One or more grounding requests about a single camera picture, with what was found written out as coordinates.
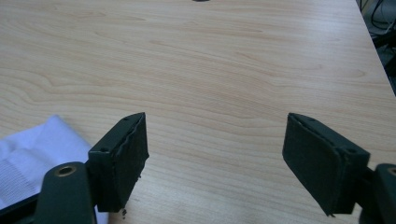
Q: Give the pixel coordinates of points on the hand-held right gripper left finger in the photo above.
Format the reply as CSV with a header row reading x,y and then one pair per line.
x,y
120,161

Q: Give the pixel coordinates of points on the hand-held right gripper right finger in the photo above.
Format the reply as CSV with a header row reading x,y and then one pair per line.
x,y
314,161

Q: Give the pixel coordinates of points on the pale lilac sock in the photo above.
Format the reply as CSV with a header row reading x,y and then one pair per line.
x,y
37,149

